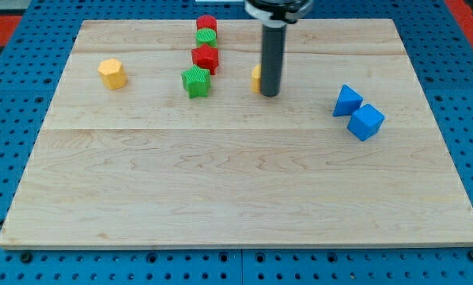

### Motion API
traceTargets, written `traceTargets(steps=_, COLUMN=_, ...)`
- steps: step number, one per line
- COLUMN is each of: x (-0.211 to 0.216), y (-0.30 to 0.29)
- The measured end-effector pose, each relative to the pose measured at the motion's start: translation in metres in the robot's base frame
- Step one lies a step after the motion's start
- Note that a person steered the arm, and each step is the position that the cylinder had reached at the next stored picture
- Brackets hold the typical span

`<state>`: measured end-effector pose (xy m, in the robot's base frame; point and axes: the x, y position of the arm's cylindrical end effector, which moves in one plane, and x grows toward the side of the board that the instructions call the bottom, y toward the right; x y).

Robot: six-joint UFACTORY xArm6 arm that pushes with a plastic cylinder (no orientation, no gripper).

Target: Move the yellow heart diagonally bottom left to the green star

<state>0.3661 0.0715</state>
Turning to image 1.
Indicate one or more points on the wooden board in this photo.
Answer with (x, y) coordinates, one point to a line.
(145, 167)

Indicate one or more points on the green star block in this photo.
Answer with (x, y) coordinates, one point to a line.
(196, 81)

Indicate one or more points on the red star block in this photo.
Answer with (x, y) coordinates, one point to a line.
(206, 57)

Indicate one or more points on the yellow heart block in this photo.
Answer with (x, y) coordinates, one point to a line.
(256, 79)

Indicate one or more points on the red cylinder block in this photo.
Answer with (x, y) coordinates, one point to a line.
(207, 22)

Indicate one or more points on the blue triangle block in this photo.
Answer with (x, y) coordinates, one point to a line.
(348, 101)

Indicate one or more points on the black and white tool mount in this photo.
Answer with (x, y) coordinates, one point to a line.
(278, 13)

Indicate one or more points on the blue cube block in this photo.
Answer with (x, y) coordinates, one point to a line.
(365, 122)

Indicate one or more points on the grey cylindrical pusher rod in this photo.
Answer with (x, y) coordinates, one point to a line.
(272, 55)

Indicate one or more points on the yellow hexagon block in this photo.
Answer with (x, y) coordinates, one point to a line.
(112, 73)

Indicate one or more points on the green cylinder block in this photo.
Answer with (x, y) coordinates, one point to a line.
(206, 36)

